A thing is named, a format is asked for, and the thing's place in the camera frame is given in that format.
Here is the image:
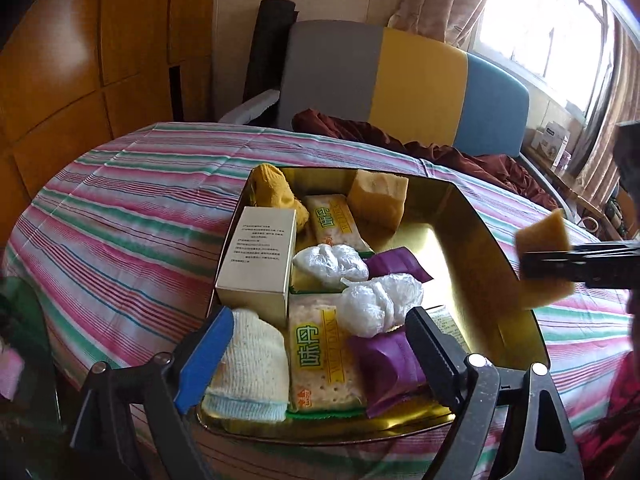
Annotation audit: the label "wooden side desk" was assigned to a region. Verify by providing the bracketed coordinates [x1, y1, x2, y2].
[520, 145, 640, 241]

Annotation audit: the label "purple snack packet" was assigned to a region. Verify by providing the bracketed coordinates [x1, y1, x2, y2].
[362, 246, 433, 283]
[347, 332, 431, 418]

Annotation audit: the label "person's red clothing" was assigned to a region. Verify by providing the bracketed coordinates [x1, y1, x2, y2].
[575, 350, 640, 480]

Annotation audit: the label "striped side curtain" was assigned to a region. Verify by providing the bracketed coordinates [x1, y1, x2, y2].
[570, 10, 640, 201]

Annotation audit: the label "window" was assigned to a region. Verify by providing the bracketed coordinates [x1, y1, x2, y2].
[472, 0, 616, 121]

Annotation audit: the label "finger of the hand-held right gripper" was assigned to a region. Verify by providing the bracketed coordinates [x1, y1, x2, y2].
[520, 242, 640, 288]

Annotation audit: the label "striped tablecloth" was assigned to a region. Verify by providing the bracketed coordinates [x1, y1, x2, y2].
[2, 121, 640, 480]

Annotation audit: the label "white plastic bag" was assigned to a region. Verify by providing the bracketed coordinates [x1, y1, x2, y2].
[292, 244, 370, 291]
[340, 274, 425, 338]

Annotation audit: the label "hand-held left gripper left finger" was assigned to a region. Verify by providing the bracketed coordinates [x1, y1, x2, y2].
[70, 306, 236, 480]

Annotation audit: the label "wooden wardrobe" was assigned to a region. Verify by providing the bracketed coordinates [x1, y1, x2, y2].
[0, 0, 221, 241]

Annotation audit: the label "white boxes on desk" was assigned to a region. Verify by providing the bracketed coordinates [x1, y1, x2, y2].
[530, 120, 571, 168]

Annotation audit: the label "pink soft object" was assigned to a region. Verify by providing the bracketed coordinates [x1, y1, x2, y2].
[0, 345, 26, 401]

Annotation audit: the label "white knitted sock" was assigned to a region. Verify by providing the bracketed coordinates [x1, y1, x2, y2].
[205, 308, 291, 423]

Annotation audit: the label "yellow sponge block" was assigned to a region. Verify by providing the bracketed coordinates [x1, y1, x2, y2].
[346, 169, 409, 233]
[515, 210, 576, 308]

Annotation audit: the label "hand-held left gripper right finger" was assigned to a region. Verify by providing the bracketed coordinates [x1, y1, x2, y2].
[405, 306, 586, 480]

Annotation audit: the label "gold square tin box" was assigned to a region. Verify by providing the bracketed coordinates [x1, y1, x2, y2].
[197, 165, 551, 443]

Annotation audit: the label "white cardboard box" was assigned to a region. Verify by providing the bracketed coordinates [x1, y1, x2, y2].
[215, 206, 298, 326]

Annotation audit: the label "black rolled mat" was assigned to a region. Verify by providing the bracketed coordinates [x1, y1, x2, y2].
[242, 0, 296, 126]

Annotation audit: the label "grey yellow blue chair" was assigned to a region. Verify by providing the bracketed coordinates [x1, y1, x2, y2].
[217, 20, 576, 211]

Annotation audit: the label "dark red cloth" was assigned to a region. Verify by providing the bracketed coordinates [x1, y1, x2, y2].
[292, 109, 561, 211]

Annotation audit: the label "patterned beige curtain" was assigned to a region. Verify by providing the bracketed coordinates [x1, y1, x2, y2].
[385, 0, 501, 51]

